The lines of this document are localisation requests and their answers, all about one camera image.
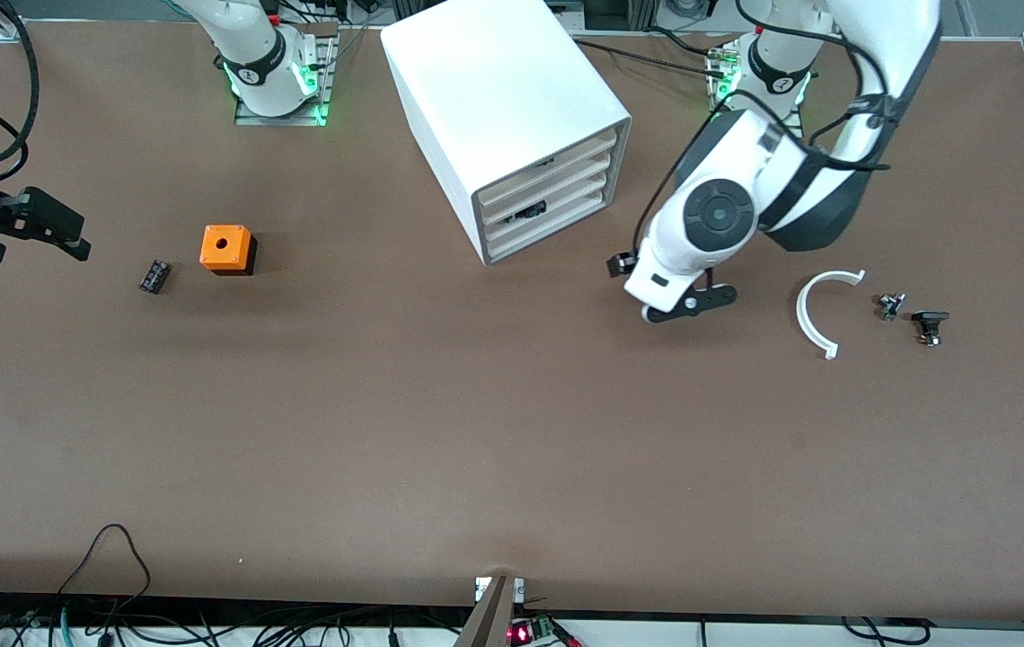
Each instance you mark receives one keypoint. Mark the small silver switch part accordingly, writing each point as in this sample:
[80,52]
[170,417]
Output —
[891,305]

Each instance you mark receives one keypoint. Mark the green push button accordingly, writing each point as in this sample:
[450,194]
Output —
[531,212]

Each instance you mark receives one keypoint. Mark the white curved plastic arc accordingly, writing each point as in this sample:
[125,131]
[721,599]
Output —
[805,314]

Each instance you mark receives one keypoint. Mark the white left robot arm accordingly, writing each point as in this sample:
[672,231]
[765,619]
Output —
[719,214]

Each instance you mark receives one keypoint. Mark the black contact block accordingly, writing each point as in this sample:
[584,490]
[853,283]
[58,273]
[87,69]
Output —
[154,276]

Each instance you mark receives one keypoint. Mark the small black switch part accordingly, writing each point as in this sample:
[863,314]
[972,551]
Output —
[930,323]

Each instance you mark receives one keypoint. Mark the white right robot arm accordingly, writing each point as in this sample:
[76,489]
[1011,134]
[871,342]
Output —
[251,54]

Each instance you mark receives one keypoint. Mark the grey camera post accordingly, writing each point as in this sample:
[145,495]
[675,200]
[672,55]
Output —
[489,620]

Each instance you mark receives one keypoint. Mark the white drawer cabinet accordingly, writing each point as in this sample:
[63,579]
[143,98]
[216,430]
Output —
[494,90]

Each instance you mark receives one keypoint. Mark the white plastic drawer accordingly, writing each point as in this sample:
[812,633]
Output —
[575,181]
[575,210]
[575,164]

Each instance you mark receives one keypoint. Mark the orange button enclosure box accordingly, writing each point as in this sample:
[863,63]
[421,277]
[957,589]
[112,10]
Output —
[225,247]

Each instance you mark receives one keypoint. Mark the red LED circuit board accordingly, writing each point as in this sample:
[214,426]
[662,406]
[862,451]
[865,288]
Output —
[521,634]

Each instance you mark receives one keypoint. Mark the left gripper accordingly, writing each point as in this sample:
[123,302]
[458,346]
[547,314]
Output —
[622,264]

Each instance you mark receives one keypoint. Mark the green terminal block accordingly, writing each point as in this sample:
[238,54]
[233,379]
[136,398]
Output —
[543,626]

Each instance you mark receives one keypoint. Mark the white divider panel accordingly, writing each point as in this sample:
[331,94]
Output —
[579,197]

